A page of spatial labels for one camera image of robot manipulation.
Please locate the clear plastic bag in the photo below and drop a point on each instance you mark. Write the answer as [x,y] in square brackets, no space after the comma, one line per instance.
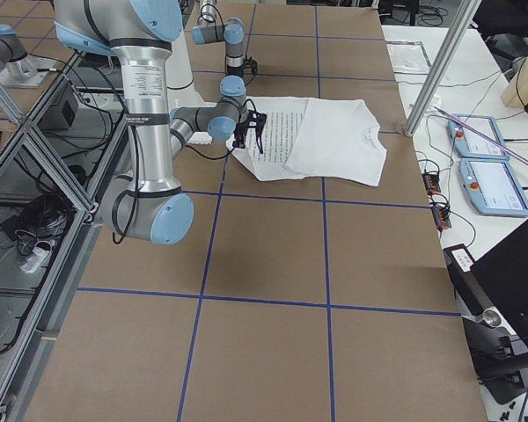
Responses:
[408,57]

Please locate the orange circuit board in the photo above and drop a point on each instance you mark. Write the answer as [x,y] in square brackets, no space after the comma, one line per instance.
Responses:
[431,181]

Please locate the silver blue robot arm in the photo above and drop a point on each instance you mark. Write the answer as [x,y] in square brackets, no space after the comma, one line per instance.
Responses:
[211,28]
[147,202]

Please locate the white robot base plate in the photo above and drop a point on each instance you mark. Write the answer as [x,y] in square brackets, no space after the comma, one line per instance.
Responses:
[180,88]

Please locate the lower blue teach pendant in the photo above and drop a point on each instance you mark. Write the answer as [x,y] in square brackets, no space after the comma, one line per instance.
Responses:
[492,188]

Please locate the white long-sleeve printed shirt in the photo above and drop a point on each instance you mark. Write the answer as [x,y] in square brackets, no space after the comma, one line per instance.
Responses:
[312,137]

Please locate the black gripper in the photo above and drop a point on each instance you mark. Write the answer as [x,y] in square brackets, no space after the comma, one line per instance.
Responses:
[242,130]
[235,69]

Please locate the aluminium frame post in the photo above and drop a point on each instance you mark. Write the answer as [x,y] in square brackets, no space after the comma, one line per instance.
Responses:
[452,39]

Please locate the black laptop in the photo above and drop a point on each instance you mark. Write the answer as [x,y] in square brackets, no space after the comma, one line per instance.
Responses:
[494,289]

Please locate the upper blue teach pendant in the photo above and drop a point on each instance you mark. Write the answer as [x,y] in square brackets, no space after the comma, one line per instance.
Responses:
[470,145]

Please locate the blue teach pendant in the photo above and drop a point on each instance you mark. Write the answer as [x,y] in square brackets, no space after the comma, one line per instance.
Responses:
[492,188]
[470,145]

